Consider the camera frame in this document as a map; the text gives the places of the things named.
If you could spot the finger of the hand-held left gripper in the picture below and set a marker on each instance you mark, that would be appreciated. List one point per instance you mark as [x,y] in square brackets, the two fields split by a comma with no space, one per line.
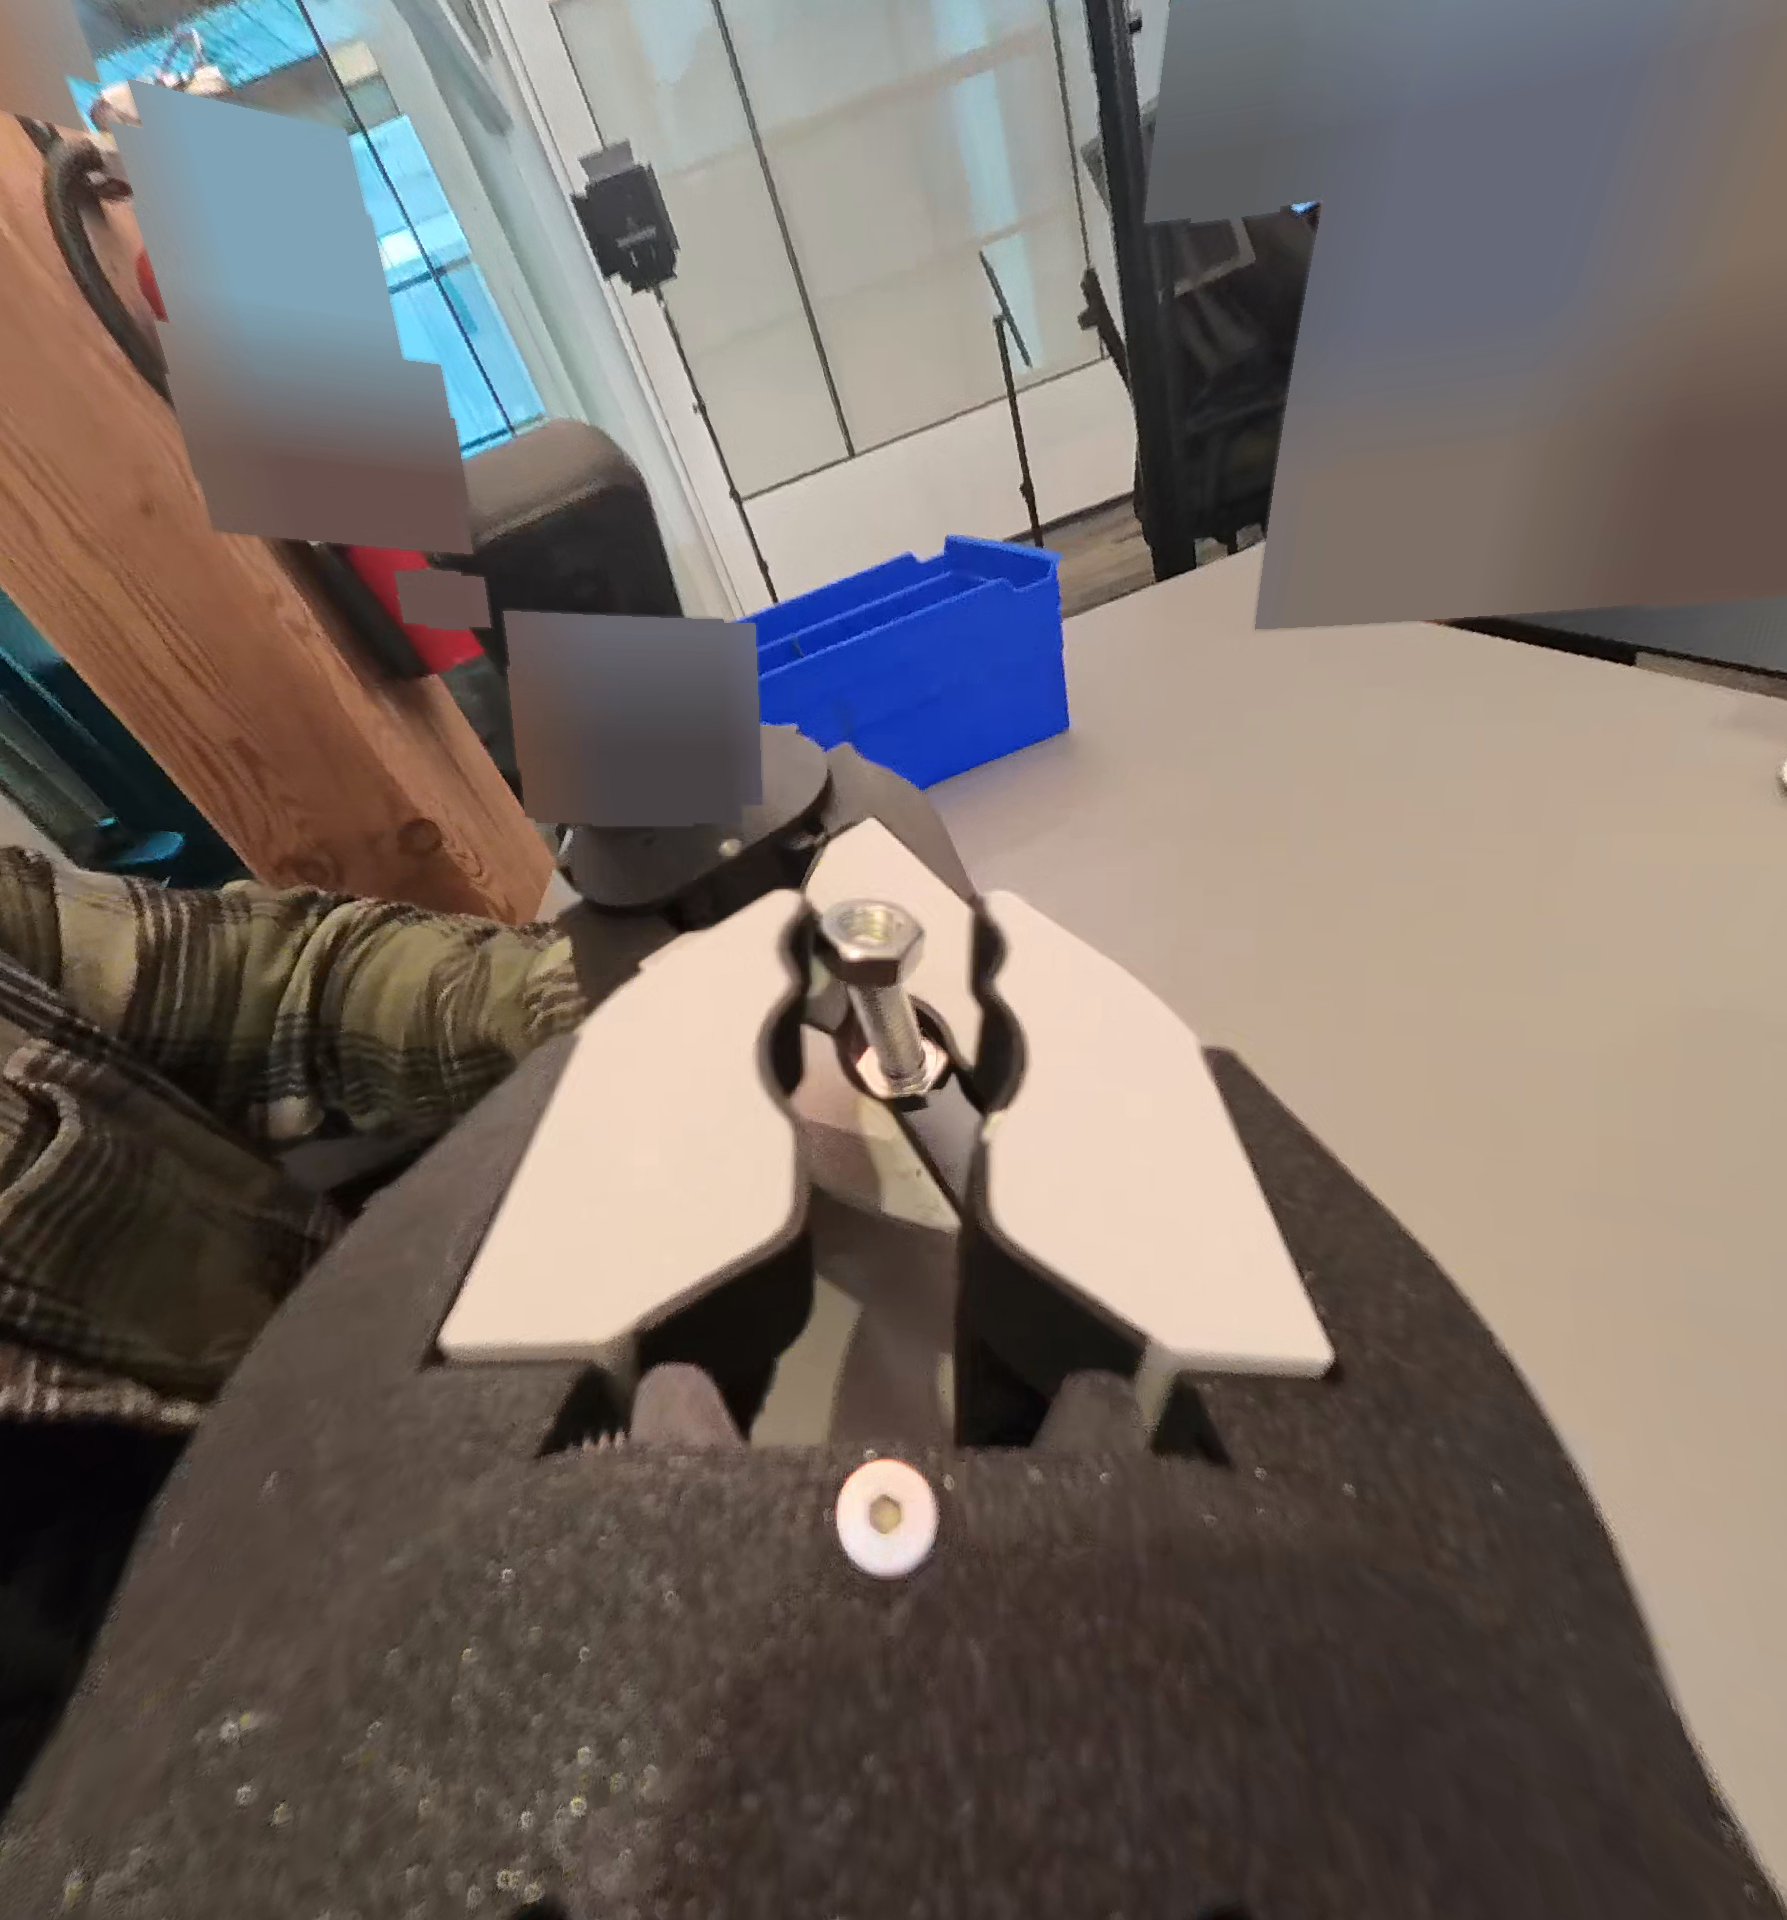
[878,864]
[854,1154]

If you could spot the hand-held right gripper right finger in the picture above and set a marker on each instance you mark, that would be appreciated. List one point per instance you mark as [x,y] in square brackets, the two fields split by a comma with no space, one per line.
[1148,1201]

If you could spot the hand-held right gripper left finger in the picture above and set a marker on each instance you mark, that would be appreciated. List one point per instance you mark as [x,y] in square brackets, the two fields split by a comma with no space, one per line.
[638,1187]

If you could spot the steel hex nut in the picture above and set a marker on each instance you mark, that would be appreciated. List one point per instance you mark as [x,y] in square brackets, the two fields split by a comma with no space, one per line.
[922,1078]

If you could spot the steel hex bolt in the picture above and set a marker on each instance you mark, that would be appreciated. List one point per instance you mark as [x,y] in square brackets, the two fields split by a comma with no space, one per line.
[878,976]

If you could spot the person's left forearm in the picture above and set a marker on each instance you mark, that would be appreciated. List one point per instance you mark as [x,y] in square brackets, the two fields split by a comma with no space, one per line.
[352,990]

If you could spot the blue plastic bin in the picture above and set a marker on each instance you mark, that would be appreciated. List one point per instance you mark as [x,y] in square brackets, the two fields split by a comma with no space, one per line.
[922,676]

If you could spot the red fire extinguisher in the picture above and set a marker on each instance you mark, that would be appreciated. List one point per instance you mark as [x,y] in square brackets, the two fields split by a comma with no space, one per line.
[413,616]

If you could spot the black light stand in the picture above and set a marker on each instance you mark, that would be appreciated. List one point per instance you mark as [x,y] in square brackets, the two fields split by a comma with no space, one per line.
[630,225]

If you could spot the wooden pillar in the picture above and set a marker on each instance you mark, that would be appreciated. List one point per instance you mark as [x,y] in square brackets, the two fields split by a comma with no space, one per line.
[160,599]

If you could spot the black tripod stand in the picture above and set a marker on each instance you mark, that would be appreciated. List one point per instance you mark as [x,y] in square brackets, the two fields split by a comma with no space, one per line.
[1015,389]

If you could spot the person's plaid shirt torso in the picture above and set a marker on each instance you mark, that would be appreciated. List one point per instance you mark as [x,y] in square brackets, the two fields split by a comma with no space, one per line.
[82,1201]

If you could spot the black metal frame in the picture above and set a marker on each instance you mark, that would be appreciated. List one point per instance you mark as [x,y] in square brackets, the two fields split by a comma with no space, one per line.
[1132,301]

